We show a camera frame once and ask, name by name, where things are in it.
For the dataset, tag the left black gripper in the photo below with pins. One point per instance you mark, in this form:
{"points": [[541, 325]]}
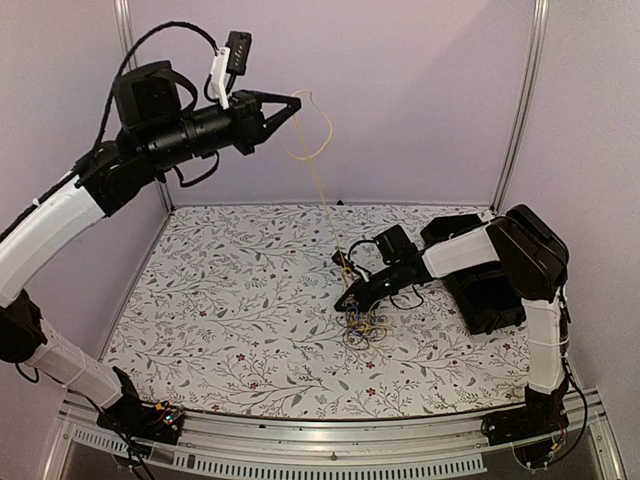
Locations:
{"points": [[251, 127]]}

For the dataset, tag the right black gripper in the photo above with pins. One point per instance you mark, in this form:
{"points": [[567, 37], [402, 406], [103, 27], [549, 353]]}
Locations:
{"points": [[366, 299]]}

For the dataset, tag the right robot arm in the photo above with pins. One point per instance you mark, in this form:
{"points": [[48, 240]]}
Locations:
{"points": [[533, 259]]}

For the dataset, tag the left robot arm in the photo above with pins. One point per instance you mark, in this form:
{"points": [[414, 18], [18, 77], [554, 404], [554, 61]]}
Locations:
{"points": [[100, 183]]}

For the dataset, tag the black plastic bin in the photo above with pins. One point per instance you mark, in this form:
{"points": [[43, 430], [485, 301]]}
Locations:
{"points": [[482, 293]]}

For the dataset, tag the floral table mat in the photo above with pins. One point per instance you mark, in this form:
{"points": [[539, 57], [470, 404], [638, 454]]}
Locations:
{"points": [[234, 313]]}

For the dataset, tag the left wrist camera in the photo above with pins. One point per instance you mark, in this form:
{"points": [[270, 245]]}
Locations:
{"points": [[239, 44]]}

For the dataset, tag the aluminium front rail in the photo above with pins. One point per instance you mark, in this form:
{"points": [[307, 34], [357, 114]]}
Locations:
{"points": [[221, 446]]}

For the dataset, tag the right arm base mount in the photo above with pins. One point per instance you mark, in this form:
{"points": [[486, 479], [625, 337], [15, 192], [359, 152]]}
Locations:
{"points": [[533, 423]]}

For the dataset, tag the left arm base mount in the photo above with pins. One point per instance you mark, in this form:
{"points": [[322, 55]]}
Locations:
{"points": [[159, 422]]}

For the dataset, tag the right aluminium frame post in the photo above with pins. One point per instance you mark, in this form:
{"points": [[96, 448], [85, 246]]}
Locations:
{"points": [[527, 90]]}

